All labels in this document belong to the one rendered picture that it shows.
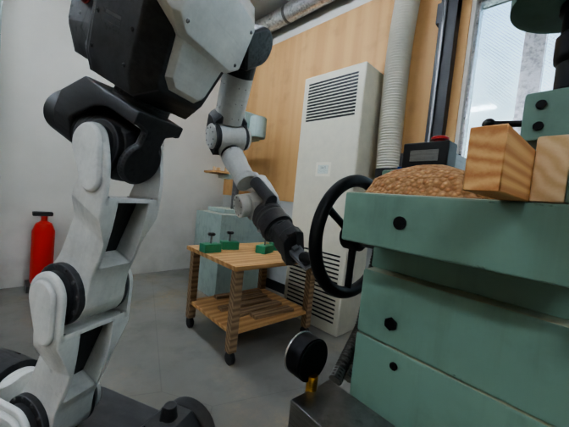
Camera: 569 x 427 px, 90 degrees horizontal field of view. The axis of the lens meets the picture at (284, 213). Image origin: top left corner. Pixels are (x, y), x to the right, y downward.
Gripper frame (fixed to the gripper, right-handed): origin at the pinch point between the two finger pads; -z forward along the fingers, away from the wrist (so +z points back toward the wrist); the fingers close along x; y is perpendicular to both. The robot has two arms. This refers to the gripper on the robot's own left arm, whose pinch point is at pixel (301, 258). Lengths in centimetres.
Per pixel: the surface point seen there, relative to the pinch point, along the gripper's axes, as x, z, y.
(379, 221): 32.3, -20.0, -1.7
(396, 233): 32.5, -22.4, -1.6
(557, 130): 33.8, -21.9, 28.2
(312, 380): 11.6, -24.9, -14.0
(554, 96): 37, -19, 30
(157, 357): -97, 47, -61
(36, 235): -96, 185, -120
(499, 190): 44, -29, -4
